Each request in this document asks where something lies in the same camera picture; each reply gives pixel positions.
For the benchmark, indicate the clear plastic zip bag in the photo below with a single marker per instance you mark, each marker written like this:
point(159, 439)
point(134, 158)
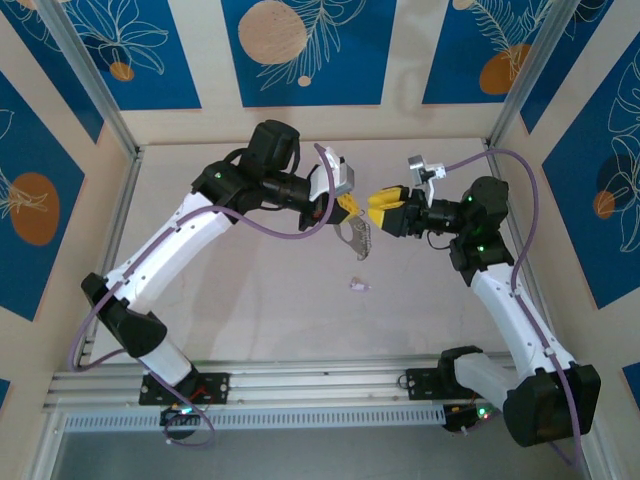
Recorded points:
point(356, 245)

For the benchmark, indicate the small lilac key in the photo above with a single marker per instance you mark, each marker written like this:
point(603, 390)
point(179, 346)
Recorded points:
point(357, 286)

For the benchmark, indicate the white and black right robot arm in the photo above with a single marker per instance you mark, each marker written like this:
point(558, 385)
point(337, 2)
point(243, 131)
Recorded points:
point(520, 320)

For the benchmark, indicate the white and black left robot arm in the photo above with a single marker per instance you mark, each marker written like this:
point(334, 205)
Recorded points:
point(165, 240)

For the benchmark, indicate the black controller board green LED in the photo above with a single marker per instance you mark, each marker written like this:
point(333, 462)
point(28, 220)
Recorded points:
point(455, 417)
point(172, 416)

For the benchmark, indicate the aluminium side rail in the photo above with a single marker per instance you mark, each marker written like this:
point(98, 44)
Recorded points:
point(121, 210)
point(502, 172)

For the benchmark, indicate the aluminium corner post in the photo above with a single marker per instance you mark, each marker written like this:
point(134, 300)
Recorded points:
point(95, 85)
point(532, 75)

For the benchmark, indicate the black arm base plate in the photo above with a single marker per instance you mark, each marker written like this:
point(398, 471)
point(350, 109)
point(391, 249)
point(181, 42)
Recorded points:
point(417, 385)
point(220, 387)

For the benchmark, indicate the long aluminium base rail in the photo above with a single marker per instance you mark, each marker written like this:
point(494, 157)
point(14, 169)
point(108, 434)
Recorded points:
point(310, 385)

